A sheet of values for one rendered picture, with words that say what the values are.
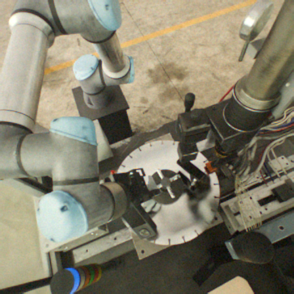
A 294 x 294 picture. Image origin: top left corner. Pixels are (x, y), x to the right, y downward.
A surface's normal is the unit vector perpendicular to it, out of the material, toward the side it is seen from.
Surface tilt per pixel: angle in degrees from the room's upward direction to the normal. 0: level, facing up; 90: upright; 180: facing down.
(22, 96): 46
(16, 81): 25
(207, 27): 0
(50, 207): 32
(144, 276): 0
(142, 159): 0
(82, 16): 80
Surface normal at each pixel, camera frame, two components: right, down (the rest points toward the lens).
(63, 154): -0.11, -0.04
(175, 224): -0.07, -0.43
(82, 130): 0.59, -0.16
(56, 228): -0.46, -0.04
